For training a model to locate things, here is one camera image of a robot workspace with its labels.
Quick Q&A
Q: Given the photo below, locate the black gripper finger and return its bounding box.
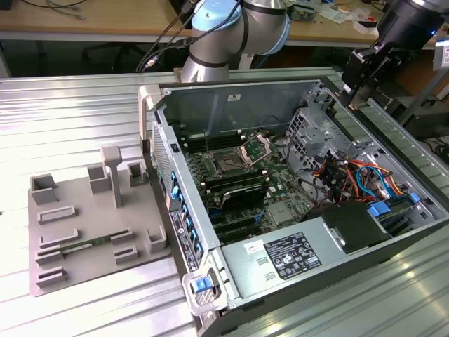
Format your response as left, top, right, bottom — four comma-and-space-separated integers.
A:
342, 47, 373, 96
366, 48, 412, 93

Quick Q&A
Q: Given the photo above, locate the CPU socket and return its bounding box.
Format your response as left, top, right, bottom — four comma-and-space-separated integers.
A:
208, 149, 246, 178

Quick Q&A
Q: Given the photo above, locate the black RAM slot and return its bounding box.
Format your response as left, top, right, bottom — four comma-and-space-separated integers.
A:
205, 173, 267, 192
184, 137, 245, 152
182, 130, 243, 143
201, 167, 262, 183

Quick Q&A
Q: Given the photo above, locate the black expansion slot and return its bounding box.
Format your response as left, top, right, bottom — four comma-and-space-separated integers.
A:
215, 224, 264, 243
212, 216, 260, 232

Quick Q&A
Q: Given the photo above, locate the white box dark inside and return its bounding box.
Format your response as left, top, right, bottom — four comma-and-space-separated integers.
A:
353, 20, 380, 36

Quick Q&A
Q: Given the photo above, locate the black computer tower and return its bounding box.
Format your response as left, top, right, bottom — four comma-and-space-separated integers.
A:
399, 104, 449, 142

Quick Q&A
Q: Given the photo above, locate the green electronic device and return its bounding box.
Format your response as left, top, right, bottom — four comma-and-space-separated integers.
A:
293, 5, 319, 22

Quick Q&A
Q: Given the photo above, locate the silver perforated disk bay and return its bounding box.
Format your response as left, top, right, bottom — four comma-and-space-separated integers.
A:
286, 107, 337, 169

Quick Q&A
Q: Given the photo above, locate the metal socket cover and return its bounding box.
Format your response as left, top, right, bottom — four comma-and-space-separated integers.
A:
239, 133, 274, 168

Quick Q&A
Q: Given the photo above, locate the blue disk carrier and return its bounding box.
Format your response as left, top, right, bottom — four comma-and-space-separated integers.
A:
367, 200, 393, 220

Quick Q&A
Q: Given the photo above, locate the green motherboard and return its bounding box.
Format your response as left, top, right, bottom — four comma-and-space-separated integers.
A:
177, 126, 316, 246

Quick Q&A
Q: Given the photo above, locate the open black silver PC case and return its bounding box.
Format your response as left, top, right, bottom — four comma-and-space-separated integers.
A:
138, 75, 448, 337

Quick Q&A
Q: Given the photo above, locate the black plastic shroud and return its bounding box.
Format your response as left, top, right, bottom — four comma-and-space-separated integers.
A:
301, 201, 392, 256

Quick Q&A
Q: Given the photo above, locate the silver chipset heatsink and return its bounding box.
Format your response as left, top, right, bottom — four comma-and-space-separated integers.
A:
267, 202, 300, 225

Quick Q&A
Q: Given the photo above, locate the black graphics card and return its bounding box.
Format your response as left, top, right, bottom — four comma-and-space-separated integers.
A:
219, 184, 269, 211

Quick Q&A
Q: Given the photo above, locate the silver power supply with label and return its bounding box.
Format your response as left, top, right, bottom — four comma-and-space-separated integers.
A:
219, 216, 347, 306

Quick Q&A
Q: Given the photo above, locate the blue case latch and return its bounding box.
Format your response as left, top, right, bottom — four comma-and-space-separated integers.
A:
192, 276, 211, 293

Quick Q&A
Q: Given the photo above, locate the grey parts rack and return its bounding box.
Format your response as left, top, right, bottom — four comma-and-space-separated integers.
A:
27, 145, 173, 298

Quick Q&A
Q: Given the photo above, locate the green RAM stick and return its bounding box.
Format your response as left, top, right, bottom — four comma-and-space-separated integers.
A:
39, 235, 115, 256

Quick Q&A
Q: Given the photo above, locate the silver wrist camera black face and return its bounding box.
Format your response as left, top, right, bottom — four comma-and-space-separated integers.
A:
434, 37, 449, 72

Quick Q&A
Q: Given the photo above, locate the wooden desk white frame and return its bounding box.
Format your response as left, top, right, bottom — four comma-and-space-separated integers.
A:
0, 0, 449, 92

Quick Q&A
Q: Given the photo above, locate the blue wire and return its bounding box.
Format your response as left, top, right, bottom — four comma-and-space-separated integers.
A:
354, 164, 391, 201

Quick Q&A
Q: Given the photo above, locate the orange wire bundle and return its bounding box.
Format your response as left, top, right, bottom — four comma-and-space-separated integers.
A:
345, 158, 412, 197

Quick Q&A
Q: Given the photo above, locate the thick black camera cable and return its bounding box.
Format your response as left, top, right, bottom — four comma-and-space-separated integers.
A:
135, 0, 211, 73

